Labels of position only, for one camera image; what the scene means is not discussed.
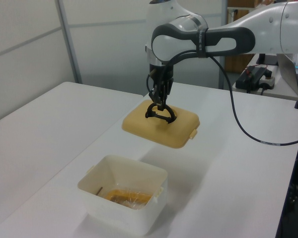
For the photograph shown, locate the tan lid with black handle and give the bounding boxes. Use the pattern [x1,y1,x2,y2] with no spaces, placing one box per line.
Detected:
[121,100,200,149]

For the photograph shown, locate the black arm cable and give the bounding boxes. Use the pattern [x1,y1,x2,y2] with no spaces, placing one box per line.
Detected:
[146,49,298,146]

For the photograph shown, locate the yellow tool set in wrap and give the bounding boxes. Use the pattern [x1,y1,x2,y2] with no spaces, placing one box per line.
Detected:
[103,189,154,211]

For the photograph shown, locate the black velcro strap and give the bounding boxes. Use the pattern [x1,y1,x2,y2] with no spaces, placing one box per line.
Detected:
[194,28,210,59]

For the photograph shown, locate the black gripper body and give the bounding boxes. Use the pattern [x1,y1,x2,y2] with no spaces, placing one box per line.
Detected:
[149,63,174,85]

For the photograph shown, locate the silver laptop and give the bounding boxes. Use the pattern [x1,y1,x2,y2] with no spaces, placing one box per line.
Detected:
[275,53,298,99]

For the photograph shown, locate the grey emergency stop button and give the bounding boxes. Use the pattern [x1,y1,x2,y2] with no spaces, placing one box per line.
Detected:
[259,70,276,90]

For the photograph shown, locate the grey metal partition post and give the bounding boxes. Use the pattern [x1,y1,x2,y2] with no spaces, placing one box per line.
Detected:
[57,0,83,84]

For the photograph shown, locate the black power box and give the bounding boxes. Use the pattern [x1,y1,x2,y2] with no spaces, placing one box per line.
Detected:
[235,66,267,90]

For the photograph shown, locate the white plastic tool case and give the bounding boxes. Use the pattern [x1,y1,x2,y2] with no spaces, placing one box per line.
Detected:
[77,155,168,236]

